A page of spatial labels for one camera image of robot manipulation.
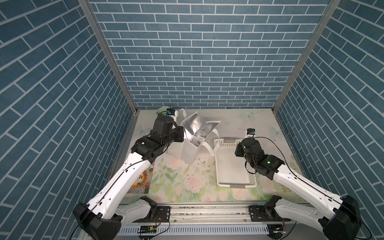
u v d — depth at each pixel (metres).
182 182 0.85
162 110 0.58
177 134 0.63
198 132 1.05
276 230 0.71
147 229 0.72
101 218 0.37
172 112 0.61
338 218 0.38
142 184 0.83
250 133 0.68
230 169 0.88
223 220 0.73
